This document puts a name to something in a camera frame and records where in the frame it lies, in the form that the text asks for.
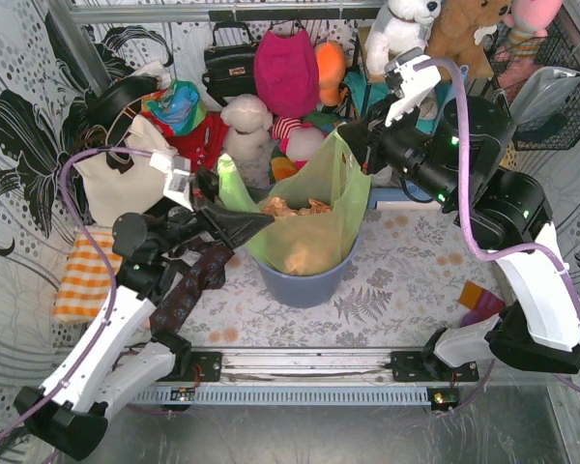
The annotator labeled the green plastic trash bag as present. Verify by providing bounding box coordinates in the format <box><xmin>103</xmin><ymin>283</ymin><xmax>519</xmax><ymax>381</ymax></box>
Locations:
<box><xmin>217</xmin><ymin>130</ymin><xmax>370</xmax><ymax>276</ymax></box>

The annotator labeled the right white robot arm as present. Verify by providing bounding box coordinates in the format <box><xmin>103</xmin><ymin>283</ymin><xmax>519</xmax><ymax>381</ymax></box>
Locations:
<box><xmin>338</xmin><ymin>97</ymin><xmax>580</xmax><ymax>378</ymax></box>

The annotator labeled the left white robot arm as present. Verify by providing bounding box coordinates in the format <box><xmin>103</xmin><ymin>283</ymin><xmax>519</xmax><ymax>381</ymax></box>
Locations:
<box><xmin>14</xmin><ymin>168</ymin><xmax>274</xmax><ymax>461</ymax></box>

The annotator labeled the blue trash bin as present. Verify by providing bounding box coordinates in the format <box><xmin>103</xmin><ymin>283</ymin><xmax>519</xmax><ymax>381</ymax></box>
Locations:
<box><xmin>255</xmin><ymin>232</ymin><xmax>363</xmax><ymax>308</ymax></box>

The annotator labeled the magenta felt bag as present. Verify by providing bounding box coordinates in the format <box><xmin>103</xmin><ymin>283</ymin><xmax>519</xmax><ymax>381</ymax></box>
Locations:
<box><xmin>254</xmin><ymin>29</ymin><xmax>319</xmax><ymax>118</ymax></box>

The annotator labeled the cream canvas tote bag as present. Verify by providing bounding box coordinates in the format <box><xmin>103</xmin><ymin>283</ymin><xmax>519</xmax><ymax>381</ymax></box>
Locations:
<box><xmin>74</xmin><ymin>115</ymin><xmax>178</xmax><ymax>227</ymax></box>

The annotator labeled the red garment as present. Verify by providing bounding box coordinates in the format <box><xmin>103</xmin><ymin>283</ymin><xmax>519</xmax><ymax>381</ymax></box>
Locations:
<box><xmin>157</xmin><ymin>112</ymin><xmax>228</xmax><ymax>172</ymax></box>

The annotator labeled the crumpled orange paper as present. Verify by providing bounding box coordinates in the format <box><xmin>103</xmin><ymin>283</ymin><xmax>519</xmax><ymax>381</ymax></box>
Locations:
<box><xmin>261</xmin><ymin>196</ymin><xmax>333</xmax><ymax>218</ymax></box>

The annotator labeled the dark patterned necktie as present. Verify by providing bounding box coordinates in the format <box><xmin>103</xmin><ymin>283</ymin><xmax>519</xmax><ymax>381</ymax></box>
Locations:
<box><xmin>150</xmin><ymin>238</ymin><xmax>234</xmax><ymax>338</ymax></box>

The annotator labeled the teal cloth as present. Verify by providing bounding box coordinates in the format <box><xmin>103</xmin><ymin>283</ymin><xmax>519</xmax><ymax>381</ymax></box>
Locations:
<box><xmin>344</xmin><ymin>72</ymin><xmax>390</xmax><ymax>117</ymax></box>

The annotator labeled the white fluffy plush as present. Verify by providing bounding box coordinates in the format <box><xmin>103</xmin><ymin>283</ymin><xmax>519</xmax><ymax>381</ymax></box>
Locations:
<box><xmin>220</xmin><ymin>94</ymin><xmax>273</xmax><ymax>161</ymax></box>

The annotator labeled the pink pig plush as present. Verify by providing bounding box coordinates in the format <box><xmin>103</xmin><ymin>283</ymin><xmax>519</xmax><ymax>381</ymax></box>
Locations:
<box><xmin>272</xmin><ymin>117</ymin><xmax>325</xmax><ymax>169</ymax></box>

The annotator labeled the wooden shelf board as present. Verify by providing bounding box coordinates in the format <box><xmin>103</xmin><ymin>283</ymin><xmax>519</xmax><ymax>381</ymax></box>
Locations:
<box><xmin>359</xmin><ymin>27</ymin><xmax>390</xmax><ymax>82</ymax></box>

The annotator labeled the colourful silk scarf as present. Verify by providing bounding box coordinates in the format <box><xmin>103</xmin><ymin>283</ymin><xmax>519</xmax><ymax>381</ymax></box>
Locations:
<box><xmin>140</xmin><ymin>80</ymin><xmax>207</xmax><ymax>137</ymax></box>

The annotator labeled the orange plush toy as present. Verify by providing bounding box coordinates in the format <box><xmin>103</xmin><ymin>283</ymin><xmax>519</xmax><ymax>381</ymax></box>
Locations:
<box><xmin>314</xmin><ymin>42</ymin><xmax>345</xmax><ymax>106</ymax></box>

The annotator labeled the white plush dog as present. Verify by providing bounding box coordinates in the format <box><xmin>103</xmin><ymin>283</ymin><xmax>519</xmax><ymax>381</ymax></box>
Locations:
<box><xmin>370</xmin><ymin>0</ymin><xmax>442</xmax><ymax>64</ymax></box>

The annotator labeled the black leather handbag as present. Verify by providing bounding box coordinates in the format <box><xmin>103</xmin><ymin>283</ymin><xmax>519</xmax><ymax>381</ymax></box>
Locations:
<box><xmin>201</xmin><ymin>21</ymin><xmax>259</xmax><ymax>107</ymax></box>

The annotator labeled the brown teddy bear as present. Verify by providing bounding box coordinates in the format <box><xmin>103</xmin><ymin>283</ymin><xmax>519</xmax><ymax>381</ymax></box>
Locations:
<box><xmin>425</xmin><ymin>0</ymin><xmax>511</xmax><ymax>79</ymax></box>

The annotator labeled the black hat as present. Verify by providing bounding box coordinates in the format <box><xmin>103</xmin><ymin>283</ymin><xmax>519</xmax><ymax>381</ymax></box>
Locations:
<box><xmin>86</xmin><ymin>75</ymin><xmax>159</xmax><ymax>126</ymax></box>

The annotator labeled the silver foil pouch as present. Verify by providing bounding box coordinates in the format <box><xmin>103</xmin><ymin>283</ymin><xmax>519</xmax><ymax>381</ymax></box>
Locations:
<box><xmin>509</xmin><ymin>67</ymin><xmax>580</xmax><ymax>126</ymax></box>

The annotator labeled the orange checkered towel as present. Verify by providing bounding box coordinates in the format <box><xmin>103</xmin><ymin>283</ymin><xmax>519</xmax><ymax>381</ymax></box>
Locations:
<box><xmin>53</xmin><ymin>232</ymin><xmax>110</xmax><ymax>324</ymax></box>

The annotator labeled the pink plush toy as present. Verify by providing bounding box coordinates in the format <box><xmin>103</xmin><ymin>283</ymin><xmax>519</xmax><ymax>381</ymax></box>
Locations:
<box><xmin>504</xmin><ymin>0</ymin><xmax>563</xmax><ymax>46</ymax></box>

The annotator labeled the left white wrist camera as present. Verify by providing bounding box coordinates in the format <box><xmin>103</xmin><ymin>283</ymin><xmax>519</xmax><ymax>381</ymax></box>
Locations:
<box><xmin>149</xmin><ymin>152</ymin><xmax>193</xmax><ymax>211</ymax></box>

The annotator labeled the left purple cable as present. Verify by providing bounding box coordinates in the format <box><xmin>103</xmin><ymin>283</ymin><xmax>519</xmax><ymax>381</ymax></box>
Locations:
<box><xmin>0</xmin><ymin>147</ymin><xmax>156</xmax><ymax>455</ymax></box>

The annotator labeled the black wire basket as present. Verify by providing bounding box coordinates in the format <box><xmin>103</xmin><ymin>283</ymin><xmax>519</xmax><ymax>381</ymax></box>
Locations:
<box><xmin>482</xmin><ymin>22</ymin><xmax>580</xmax><ymax>151</ymax></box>

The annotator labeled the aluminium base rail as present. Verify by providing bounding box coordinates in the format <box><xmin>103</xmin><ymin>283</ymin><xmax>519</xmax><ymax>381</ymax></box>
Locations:
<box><xmin>52</xmin><ymin>345</ymin><xmax>574</xmax><ymax>388</ymax></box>

